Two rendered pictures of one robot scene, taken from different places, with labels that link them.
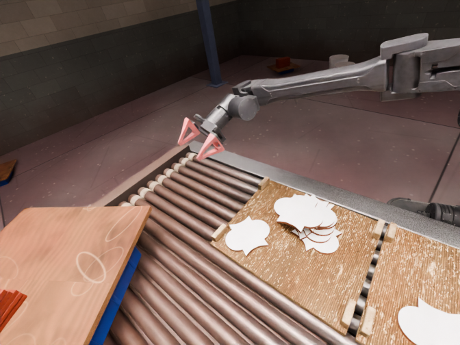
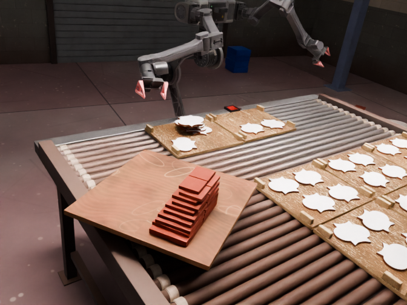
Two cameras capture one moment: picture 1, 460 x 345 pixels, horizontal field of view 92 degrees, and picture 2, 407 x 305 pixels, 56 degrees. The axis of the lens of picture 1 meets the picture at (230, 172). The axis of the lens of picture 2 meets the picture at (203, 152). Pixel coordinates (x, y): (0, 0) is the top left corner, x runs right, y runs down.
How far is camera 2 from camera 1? 1.69 m
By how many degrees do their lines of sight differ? 68
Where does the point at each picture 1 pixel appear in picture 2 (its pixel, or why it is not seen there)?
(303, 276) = (217, 140)
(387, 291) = (234, 129)
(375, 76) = (200, 46)
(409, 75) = (208, 44)
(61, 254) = (159, 183)
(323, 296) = (228, 140)
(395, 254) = (221, 121)
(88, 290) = not seen: hidden behind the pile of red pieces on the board
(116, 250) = (175, 163)
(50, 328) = not seen: hidden behind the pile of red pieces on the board
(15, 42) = not seen: outside the picture
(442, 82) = (216, 45)
